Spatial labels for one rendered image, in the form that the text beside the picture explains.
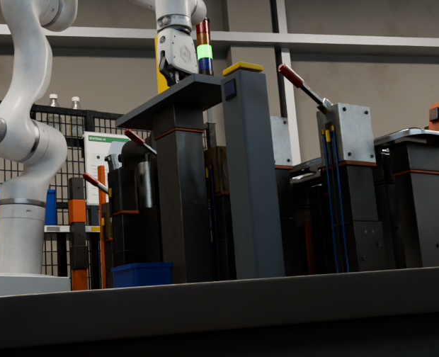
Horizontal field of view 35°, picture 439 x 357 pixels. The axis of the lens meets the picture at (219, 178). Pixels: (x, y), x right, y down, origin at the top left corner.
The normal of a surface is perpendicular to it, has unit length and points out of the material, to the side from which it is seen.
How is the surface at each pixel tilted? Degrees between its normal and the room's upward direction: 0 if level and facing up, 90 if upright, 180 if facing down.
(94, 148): 90
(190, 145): 90
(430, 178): 90
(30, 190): 87
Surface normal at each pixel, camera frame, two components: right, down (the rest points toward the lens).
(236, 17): 0.25, -0.21
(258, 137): 0.57, -0.20
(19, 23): -0.30, 0.41
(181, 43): 0.78, -0.20
